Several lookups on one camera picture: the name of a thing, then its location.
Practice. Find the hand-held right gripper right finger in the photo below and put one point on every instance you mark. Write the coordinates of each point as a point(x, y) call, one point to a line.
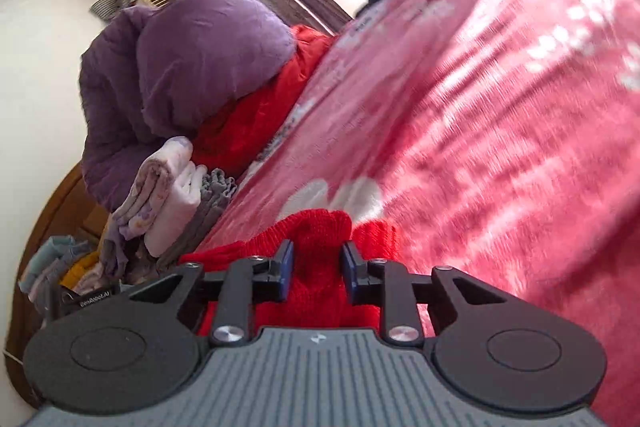
point(350, 274)

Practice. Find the wooden headboard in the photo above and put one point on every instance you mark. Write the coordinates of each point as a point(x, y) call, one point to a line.
point(55, 217)

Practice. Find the purple duvet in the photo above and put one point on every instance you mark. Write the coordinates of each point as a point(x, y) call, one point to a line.
point(190, 67)

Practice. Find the red knit sweater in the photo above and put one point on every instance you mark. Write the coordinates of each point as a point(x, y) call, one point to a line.
point(315, 232)

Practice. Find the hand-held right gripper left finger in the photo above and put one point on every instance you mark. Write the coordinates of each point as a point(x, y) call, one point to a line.
point(285, 272)

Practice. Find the pink floral bed sheet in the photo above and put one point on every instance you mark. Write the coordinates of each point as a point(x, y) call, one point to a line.
point(475, 132)

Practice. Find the lavender folded garment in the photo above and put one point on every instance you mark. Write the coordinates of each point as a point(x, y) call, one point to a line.
point(114, 247)

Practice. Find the stack of folded pastel clothes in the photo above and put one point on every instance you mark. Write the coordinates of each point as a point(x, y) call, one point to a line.
point(55, 267)

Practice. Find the pale pink folded garment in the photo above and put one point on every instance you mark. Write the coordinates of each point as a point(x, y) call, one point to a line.
point(175, 212)

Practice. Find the red quilt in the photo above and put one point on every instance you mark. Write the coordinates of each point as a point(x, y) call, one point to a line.
point(250, 122)

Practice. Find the floral cream folded garment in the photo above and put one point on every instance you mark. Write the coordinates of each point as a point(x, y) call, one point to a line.
point(155, 187)

